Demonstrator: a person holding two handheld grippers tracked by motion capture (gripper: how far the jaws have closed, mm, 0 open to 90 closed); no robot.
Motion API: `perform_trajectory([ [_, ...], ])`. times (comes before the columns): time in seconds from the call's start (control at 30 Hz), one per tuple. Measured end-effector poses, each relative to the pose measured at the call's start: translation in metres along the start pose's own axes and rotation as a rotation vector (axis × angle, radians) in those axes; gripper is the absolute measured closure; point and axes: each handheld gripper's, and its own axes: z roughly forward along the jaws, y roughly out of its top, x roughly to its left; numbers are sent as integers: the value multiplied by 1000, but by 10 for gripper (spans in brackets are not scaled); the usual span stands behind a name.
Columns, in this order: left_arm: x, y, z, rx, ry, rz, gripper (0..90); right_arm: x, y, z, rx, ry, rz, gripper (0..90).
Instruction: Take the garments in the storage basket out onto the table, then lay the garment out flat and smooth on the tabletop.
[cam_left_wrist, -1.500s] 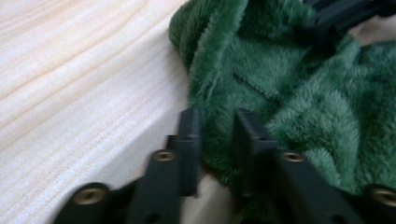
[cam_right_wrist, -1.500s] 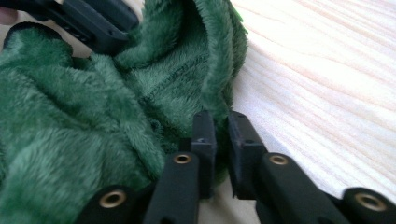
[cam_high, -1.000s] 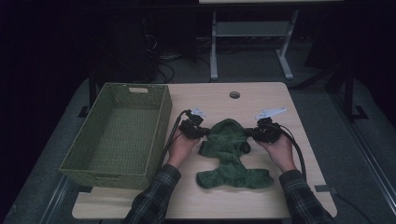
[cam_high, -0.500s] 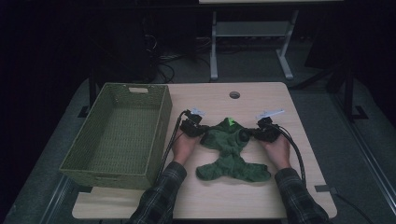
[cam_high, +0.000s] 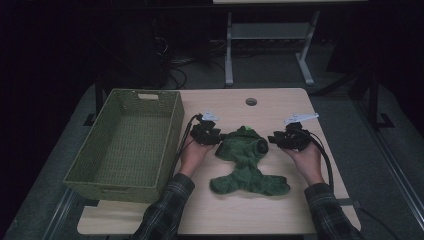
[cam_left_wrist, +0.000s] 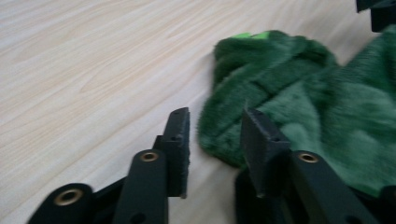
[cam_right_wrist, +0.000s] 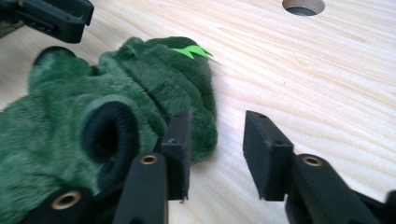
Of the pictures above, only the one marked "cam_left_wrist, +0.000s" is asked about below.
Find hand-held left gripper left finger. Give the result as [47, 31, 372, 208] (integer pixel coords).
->
[152, 106, 191, 199]

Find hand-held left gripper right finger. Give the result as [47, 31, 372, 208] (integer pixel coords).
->
[240, 107, 292, 199]

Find green fuzzy cloth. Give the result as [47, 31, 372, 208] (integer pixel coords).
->
[197, 24, 396, 199]

